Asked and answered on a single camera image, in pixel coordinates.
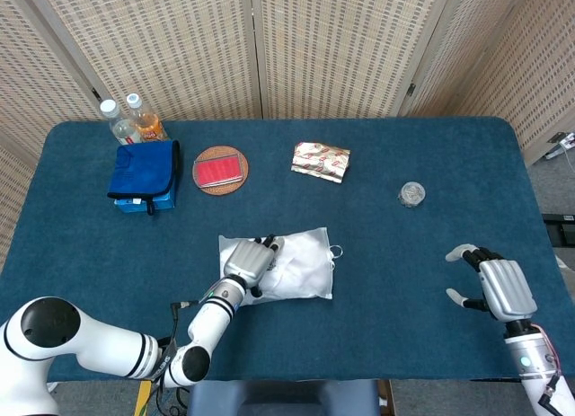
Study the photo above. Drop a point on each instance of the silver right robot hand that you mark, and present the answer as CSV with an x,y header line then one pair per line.
x,y
510,290

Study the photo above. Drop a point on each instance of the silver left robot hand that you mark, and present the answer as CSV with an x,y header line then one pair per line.
x,y
247,261

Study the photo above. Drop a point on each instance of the white garment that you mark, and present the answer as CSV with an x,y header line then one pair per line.
x,y
305,263

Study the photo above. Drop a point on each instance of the translucent white plastic bag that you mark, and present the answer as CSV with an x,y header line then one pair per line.
x,y
310,277

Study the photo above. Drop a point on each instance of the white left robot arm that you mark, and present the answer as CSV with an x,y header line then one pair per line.
x,y
90,344

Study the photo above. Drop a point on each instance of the red card on coaster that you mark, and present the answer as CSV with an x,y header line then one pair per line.
x,y
215,190

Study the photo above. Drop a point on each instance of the black floor stand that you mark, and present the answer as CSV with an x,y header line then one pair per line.
x,y
561,229

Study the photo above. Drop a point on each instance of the clear case with red insert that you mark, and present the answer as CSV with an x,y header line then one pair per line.
x,y
220,171

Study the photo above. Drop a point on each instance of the blue cardboard box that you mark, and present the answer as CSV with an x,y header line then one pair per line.
x,y
164,202

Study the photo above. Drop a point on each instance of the blue felt table cover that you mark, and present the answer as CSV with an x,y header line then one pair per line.
x,y
404,299

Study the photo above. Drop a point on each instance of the small clear round jar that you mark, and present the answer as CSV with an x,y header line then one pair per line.
x,y
412,194

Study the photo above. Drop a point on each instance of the blue towel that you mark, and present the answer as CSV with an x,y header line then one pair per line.
x,y
144,169

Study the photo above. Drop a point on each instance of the blue-grey chair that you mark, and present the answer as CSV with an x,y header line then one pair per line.
x,y
283,398

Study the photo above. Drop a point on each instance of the white power strip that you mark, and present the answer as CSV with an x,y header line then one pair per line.
x,y
567,141

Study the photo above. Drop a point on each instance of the brown wooden board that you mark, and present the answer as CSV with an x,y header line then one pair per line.
x,y
386,398

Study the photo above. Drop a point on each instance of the orange juice bottle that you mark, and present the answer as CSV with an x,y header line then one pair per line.
x,y
150,126

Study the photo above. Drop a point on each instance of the clear water bottle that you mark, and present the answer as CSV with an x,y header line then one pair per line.
x,y
121,128

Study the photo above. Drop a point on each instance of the woven folding screen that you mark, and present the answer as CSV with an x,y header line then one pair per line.
x,y
314,52

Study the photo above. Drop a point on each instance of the black screen hinge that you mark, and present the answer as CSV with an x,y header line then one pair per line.
x,y
96,93
411,89

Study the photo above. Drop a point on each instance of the white floor cloth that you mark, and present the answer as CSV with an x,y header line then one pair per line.
x,y
52,385

